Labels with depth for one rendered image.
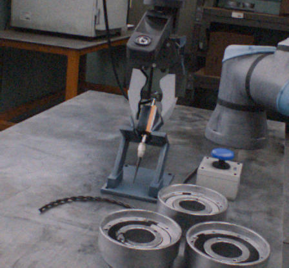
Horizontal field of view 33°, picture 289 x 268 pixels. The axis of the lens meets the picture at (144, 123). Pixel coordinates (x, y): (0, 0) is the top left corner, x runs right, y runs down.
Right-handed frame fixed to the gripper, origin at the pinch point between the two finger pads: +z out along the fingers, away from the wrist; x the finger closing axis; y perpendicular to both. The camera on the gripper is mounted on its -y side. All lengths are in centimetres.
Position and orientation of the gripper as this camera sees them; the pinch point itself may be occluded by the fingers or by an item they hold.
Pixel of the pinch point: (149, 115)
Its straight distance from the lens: 84.6
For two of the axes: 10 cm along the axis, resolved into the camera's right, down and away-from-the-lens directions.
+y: 2.5, -2.4, 9.4
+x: -9.6, -1.7, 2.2
